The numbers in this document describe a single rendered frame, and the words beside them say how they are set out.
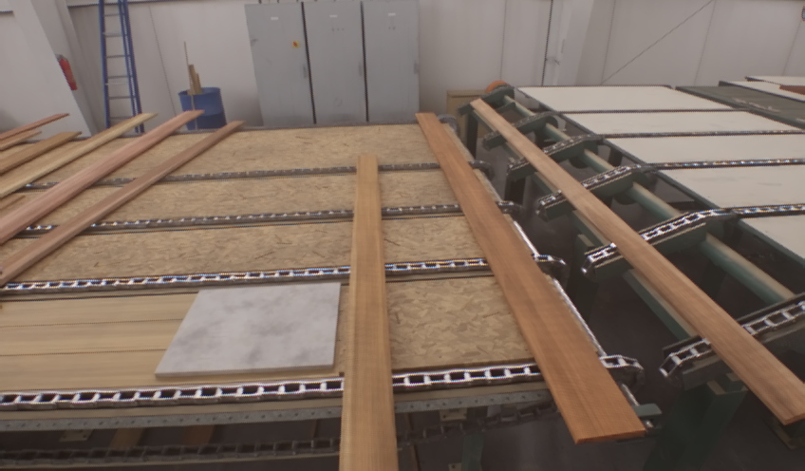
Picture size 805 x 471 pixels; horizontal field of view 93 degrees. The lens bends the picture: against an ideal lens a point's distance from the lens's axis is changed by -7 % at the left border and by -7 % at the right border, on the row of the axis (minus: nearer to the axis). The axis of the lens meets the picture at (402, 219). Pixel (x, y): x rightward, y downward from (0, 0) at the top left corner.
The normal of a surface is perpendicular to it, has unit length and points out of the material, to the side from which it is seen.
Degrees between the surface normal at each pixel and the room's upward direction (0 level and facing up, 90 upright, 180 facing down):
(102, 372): 0
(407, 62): 90
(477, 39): 89
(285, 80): 90
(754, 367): 22
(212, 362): 0
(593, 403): 0
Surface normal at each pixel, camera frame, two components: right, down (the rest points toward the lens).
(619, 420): -0.02, -0.88
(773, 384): -0.39, -0.80
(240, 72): 0.06, 0.47
